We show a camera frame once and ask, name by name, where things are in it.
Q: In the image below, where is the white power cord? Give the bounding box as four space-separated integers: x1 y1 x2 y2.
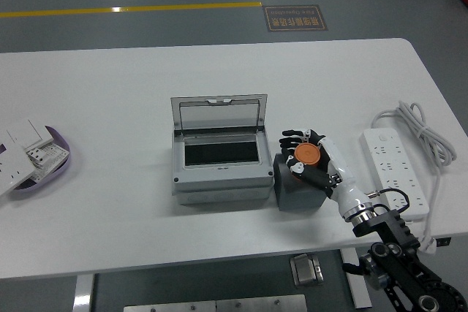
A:
371 99 458 255

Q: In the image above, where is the grey box with clear lid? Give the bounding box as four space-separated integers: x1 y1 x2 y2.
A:
170 93 275 206

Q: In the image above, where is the white table leg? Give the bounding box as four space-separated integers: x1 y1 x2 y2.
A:
72 274 96 312
339 248 373 309

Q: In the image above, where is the white switch panel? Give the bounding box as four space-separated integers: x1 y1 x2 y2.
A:
6 118 54 151

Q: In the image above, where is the white perforated panel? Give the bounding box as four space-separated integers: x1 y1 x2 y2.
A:
34 142 70 183

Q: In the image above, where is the small white socket module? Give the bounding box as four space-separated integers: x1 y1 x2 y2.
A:
26 146 50 167

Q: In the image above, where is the purple tray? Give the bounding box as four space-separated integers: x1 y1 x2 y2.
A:
7 125 71 200

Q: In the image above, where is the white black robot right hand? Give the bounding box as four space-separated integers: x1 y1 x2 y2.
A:
279 128 374 218

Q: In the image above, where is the large white socket panel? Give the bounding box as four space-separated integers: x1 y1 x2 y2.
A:
0 142 38 197

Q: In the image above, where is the grey cube with round hole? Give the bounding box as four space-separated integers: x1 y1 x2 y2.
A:
273 151 329 212

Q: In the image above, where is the flat metal base plate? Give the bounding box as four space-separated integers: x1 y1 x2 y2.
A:
123 294 308 312

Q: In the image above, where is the orange cylinder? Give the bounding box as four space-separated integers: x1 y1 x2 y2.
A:
293 143 322 182

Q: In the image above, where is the yellow floor tape line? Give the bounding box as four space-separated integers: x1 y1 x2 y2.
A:
0 1 263 19

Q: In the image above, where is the silver metal floor box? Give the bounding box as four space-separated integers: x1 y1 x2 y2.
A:
290 253 325 287

